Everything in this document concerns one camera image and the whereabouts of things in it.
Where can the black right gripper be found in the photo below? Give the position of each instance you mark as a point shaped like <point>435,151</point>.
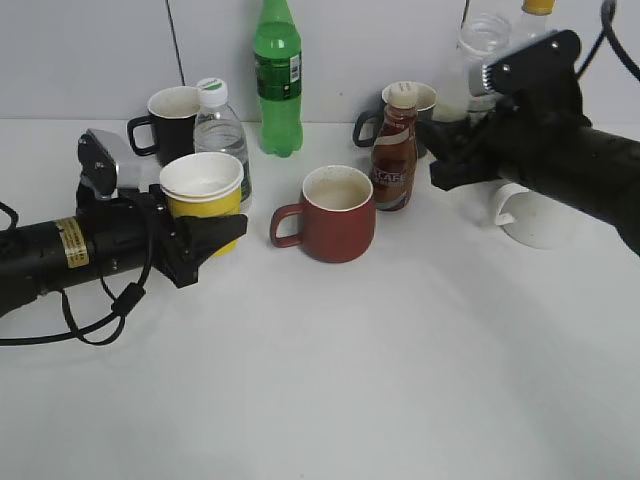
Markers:
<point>523,126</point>

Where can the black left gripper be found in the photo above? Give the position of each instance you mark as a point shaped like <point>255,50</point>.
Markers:
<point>137,231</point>

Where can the yellow paper cup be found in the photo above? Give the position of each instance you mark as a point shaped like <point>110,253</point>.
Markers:
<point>203,185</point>

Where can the milk bottle without cap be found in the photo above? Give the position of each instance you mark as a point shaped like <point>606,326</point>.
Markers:
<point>480,37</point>

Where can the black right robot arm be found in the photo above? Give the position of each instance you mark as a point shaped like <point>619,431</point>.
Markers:
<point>590,170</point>

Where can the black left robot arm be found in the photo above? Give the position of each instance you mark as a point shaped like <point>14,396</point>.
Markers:
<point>41,258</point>

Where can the white ceramic mug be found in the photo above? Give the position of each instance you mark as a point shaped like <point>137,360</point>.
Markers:
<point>532,219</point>

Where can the clear water bottle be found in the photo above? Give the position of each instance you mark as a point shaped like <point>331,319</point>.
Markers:
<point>218,129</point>

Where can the cola bottle yellow cap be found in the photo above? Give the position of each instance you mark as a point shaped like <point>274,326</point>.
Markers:
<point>533,20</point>

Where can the black ceramic mug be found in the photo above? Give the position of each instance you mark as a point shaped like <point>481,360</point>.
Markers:
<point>171,115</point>

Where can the dark grey mug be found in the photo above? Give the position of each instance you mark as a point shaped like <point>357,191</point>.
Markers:
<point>425,107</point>

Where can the red ceramic mug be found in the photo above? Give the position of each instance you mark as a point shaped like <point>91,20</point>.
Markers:
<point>334,220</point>

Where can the brown coffee drink bottle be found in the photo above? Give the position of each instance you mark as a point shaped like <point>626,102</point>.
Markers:
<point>393,180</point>

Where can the green soda bottle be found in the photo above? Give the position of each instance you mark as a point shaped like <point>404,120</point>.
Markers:
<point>277,50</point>

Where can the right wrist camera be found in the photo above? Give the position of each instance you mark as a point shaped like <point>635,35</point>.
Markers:
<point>525,64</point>

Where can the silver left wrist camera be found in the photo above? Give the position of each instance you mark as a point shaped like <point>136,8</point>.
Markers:
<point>107,164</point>

